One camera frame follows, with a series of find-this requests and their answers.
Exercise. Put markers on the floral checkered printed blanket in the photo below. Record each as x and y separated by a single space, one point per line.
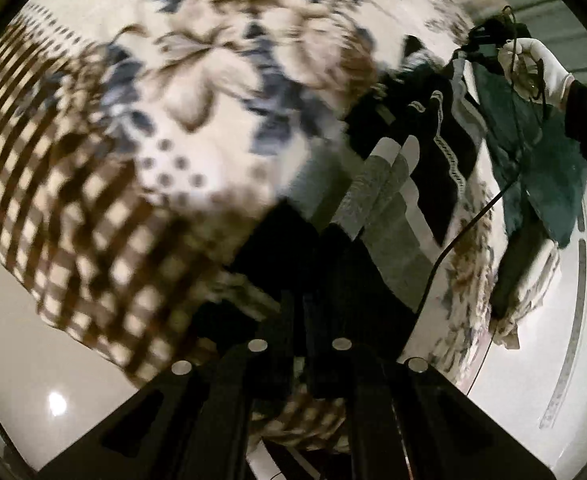
173 110

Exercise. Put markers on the dark green garment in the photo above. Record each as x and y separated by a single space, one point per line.
543 170

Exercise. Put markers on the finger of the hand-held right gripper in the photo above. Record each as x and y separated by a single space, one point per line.
462 54

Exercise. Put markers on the grey white striped garment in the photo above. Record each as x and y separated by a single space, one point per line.
378 195

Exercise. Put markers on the black grey striped garment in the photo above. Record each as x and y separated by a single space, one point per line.
443 170

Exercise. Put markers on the black cloth garment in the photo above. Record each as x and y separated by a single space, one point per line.
293 260

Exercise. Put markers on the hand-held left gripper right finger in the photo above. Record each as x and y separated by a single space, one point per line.
326 360

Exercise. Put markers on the person's right hand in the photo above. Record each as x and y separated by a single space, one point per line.
543 70

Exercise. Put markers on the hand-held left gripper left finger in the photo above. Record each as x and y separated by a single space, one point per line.
273 360

